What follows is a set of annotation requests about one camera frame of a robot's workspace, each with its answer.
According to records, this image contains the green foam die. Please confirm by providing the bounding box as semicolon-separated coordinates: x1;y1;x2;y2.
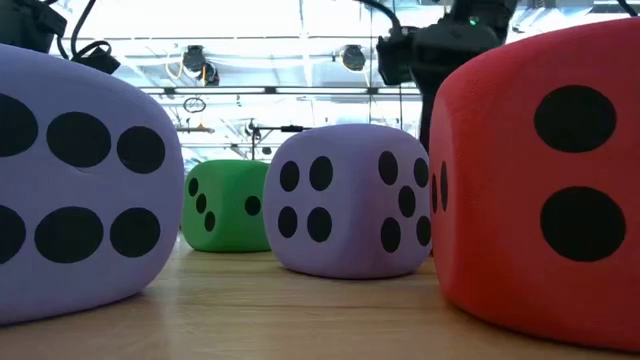
180;159;272;254

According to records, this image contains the purple foam die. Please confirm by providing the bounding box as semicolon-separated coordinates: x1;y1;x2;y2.
0;43;185;326
263;123;434;280

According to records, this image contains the red foam die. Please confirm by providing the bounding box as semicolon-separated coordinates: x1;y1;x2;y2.
428;17;640;353

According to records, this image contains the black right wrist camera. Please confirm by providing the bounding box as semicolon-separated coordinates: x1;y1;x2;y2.
375;27;417;86

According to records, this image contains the black background frame rig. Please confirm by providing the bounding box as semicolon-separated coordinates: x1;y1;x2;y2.
249;124;314;162

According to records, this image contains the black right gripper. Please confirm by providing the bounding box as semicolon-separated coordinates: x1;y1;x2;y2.
412;22;504;151

